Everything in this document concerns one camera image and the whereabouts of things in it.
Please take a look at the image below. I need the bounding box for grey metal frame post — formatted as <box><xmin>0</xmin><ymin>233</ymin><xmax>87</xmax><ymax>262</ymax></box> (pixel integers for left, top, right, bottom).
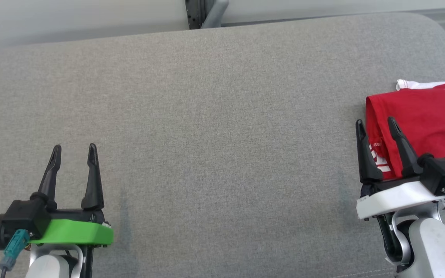
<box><xmin>185</xmin><ymin>0</ymin><xmax>229</xmax><ymax>30</ymax></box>

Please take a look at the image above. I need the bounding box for teal plug left camera cable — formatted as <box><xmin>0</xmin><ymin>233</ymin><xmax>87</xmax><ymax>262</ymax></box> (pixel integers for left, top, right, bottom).
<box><xmin>0</xmin><ymin>229</ymin><xmax>31</xmax><ymax>278</ymax></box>

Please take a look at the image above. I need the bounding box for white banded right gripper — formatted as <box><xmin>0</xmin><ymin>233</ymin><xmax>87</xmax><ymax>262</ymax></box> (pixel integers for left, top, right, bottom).
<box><xmin>355</xmin><ymin>117</ymin><xmax>445</xmax><ymax>221</ymax></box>

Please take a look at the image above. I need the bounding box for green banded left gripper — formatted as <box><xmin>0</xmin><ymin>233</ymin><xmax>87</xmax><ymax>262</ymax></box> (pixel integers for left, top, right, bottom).
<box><xmin>29</xmin><ymin>143</ymin><xmax>114</xmax><ymax>247</ymax></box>

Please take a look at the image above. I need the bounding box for red t-shirt with white sleeves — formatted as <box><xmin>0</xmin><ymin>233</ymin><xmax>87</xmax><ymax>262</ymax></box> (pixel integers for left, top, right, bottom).
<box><xmin>365</xmin><ymin>77</ymin><xmax>445</xmax><ymax>180</ymax></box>

